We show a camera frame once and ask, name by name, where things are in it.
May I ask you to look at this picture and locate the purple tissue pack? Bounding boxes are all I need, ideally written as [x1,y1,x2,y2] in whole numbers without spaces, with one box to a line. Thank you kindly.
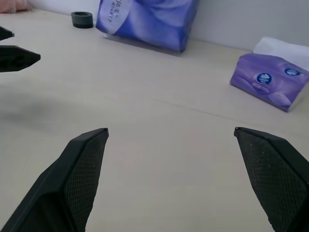
[229,36,309,113]

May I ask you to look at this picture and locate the black tape roll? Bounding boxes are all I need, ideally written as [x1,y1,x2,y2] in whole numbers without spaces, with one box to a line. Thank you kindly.
[70,11,95,29]

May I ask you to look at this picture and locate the pink plush cloth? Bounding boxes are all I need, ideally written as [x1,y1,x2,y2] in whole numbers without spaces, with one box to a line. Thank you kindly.
[0,0,33,14]

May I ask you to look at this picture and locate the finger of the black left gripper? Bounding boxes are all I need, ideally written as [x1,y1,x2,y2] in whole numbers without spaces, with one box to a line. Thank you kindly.
[0,26,15,41]
[0,45,42,73]

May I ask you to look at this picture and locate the purple toilet paper pack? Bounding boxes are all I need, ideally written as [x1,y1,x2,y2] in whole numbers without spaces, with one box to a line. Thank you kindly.
[95,0,201,53]

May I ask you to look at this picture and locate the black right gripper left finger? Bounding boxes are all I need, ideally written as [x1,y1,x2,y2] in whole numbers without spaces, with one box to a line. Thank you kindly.
[0,128,110,232]

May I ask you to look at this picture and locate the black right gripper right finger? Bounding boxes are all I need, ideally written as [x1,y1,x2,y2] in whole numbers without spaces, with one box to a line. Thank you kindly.
[234,126,309,232]

